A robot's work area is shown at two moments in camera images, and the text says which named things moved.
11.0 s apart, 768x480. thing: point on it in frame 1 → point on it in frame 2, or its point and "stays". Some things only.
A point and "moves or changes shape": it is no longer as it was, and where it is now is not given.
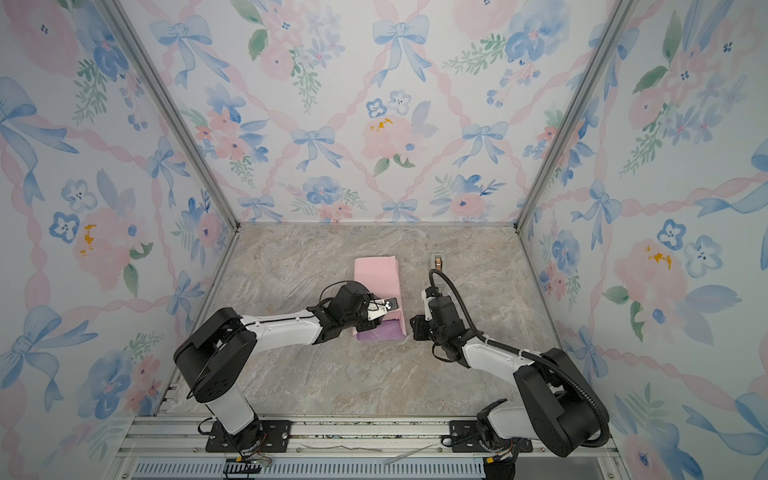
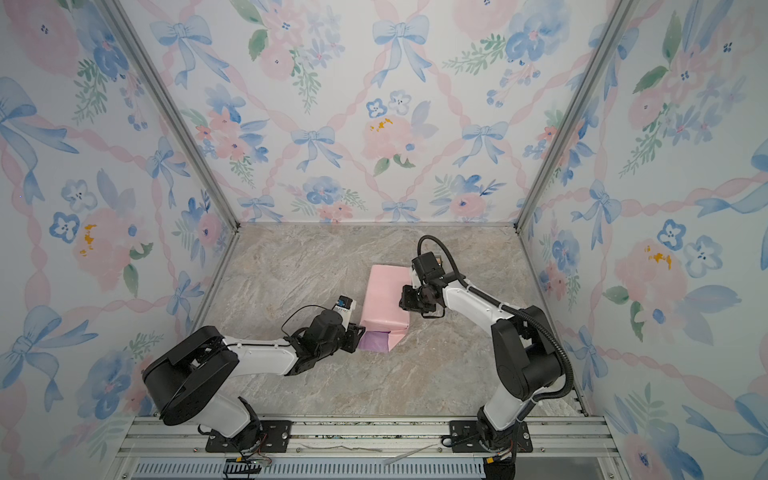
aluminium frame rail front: x=325 y=438 stays
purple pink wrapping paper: x=381 y=274 moves or changes shape
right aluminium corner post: x=612 y=29 stays
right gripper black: x=418 y=329 → x=406 y=301
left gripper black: x=370 y=324 → x=353 y=337
